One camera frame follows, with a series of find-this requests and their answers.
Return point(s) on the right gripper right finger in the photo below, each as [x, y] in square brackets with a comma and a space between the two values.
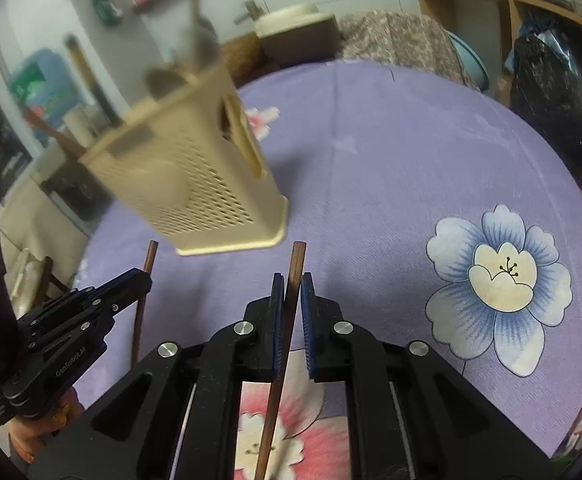
[410, 414]

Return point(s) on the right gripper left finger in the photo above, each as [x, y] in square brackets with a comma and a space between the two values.
[175, 415]

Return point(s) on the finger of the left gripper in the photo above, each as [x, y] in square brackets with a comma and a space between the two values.
[117, 294]

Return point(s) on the brown wooden chopstick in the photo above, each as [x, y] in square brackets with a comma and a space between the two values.
[141, 304]

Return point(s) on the dark brown chopstick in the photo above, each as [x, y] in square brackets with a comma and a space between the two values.
[287, 324]

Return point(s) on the black trash bag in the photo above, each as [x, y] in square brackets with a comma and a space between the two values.
[546, 92]

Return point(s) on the left hand yellow nails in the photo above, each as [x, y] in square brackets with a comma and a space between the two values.
[28, 436]

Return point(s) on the beige perforated utensil holder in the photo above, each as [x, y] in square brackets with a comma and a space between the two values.
[190, 166]

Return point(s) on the purple floral tablecloth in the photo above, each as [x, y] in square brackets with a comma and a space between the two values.
[429, 211]

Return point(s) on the blue water jug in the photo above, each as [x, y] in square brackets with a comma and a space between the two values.
[43, 84]

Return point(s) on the woven basket sink basin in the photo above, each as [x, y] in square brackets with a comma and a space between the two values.
[246, 59]

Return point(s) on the rice cooker white brown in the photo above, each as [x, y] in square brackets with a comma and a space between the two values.
[298, 34]

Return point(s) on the bamboo style faucet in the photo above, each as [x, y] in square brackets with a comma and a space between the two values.
[253, 12]

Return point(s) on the light blue plastic basin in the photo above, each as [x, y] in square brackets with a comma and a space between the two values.
[471, 61]

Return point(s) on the floral patterned cloth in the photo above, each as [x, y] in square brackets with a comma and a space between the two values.
[405, 40]

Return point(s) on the light wooden shelf unit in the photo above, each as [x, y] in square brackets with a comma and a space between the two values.
[490, 27]

